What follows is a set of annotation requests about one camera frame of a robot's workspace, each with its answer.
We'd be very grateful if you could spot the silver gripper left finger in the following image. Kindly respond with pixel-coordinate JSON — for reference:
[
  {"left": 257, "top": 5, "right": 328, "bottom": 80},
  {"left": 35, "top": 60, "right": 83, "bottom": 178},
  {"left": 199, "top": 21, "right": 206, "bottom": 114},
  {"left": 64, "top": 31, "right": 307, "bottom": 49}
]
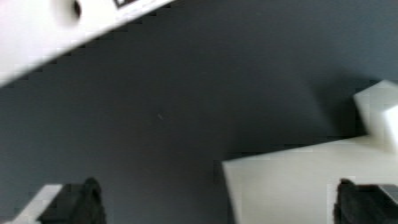
[{"left": 10, "top": 178, "right": 106, "bottom": 224}]

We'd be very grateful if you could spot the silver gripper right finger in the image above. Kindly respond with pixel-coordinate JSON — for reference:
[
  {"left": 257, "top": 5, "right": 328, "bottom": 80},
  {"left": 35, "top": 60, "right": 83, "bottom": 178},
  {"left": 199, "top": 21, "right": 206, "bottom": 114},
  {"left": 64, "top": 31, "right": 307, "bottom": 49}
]
[{"left": 334, "top": 179, "right": 398, "bottom": 224}]

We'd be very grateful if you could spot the white chair backrest part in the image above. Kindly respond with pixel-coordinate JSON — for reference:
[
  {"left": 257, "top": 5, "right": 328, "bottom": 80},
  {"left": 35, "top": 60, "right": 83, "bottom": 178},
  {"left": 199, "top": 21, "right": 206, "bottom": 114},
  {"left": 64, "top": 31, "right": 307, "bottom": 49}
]
[{"left": 222, "top": 80, "right": 398, "bottom": 224}]

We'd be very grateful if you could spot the white L-shaped fence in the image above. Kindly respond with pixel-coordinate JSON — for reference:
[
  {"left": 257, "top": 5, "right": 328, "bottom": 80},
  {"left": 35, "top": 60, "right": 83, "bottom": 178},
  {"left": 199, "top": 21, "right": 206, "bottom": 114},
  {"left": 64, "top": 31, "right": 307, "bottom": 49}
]
[{"left": 0, "top": 0, "right": 176, "bottom": 88}]

